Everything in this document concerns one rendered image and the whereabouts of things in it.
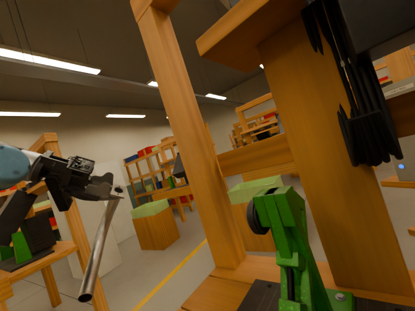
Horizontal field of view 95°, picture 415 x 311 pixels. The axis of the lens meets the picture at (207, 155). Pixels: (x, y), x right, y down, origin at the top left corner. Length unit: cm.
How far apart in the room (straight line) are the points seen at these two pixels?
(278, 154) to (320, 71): 25
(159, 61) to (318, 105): 55
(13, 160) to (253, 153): 58
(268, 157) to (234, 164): 13
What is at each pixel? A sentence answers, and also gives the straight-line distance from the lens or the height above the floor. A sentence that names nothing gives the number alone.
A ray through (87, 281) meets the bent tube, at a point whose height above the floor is 108.
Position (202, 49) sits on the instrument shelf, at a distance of 49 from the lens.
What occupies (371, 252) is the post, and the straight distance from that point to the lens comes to 58.
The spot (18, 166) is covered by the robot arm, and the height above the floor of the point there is 136.
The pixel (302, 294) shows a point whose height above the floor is 99.
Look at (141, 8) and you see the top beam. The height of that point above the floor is 187.
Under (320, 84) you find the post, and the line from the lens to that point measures 50.
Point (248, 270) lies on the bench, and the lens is 74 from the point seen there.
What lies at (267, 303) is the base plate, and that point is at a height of 90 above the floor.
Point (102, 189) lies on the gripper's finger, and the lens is 62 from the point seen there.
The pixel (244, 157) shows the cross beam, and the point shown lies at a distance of 66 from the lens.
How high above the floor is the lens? 127
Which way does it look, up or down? 1 degrees up
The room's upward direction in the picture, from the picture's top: 18 degrees counter-clockwise
